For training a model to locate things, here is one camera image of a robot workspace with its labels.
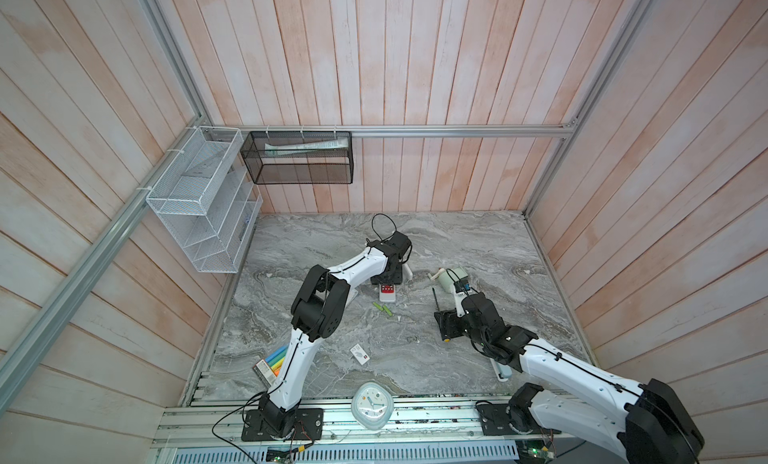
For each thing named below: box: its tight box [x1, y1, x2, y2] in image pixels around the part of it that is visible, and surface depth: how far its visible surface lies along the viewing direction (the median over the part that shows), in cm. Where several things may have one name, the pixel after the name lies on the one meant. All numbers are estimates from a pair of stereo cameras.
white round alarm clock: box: [351, 382, 395, 431], surface depth 76 cm
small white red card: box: [350, 343, 370, 366], surface depth 85 cm
